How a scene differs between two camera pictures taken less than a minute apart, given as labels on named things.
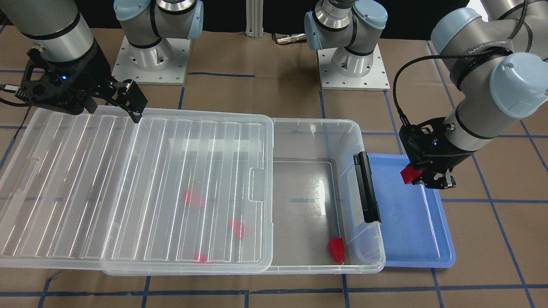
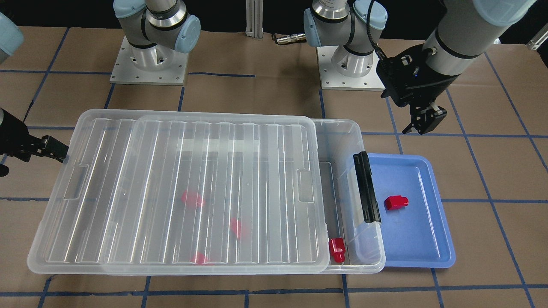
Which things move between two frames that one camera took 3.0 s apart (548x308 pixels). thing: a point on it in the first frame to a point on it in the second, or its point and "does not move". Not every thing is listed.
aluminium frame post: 254,19 does not move
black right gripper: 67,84 to 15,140
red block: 337,249 does not move
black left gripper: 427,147 to 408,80
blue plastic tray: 417,229 does not move
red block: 409,174 to 395,202
